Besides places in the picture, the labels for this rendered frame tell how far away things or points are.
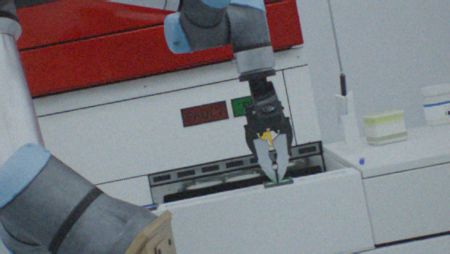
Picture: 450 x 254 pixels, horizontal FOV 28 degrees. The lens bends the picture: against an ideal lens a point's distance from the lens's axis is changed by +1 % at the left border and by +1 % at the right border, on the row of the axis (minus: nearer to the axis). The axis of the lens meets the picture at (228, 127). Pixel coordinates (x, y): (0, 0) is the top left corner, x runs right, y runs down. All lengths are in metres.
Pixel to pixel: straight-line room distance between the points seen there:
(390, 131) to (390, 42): 1.82
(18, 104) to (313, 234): 0.58
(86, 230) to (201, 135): 1.01
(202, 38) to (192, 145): 0.69
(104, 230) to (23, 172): 0.14
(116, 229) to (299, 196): 0.47
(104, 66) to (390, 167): 0.85
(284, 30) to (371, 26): 1.61
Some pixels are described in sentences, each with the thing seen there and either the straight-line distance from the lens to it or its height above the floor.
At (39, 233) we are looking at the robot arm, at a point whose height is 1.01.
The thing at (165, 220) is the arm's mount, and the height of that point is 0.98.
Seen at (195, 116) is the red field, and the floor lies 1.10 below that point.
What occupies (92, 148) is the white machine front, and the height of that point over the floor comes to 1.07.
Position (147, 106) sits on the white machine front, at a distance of 2.25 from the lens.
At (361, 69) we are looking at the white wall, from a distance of 3.78.
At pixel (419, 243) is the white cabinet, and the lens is 1.69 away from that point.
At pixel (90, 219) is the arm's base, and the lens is 1.28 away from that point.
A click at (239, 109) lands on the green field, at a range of 2.24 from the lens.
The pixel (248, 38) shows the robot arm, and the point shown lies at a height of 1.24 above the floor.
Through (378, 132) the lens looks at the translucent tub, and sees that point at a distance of 1.99.
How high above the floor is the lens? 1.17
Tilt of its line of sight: 3 degrees down
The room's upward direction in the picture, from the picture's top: 11 degrees counter-clockwise
